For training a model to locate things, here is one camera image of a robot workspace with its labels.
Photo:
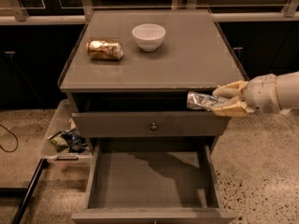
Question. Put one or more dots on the gold crushed can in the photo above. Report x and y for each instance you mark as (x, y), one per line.
(103, 49)

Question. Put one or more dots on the metal window railing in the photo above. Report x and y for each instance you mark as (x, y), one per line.
(79, 11)

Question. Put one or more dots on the dark blue snack bag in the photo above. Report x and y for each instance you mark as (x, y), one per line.
(77, 144)

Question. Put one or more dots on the black metal floor frame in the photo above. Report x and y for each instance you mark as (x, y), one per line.
(21, 196)

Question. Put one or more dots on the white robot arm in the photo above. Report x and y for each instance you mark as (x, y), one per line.
(287, 90)

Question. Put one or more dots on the silver blue redbull can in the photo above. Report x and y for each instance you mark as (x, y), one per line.
(202, 101)

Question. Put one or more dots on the green snack bag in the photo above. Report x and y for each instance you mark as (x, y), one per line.
(59, 143)

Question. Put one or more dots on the brass drawer knob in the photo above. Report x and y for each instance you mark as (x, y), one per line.
(153, 127)

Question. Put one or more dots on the grey upper drawer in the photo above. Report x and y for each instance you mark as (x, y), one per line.
(131, 116)

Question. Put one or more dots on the grey open lower drawer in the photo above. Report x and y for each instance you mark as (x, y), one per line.
(152, 181)

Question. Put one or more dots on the white ceramic bowl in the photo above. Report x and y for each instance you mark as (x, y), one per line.
(149, 36)

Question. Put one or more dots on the grey drawer cabinet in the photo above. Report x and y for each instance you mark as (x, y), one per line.
(193, 57)

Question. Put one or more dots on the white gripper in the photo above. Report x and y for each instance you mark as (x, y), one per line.
(261, 93)

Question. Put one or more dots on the clear plastic storage bin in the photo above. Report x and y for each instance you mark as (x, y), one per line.
(61, 122)

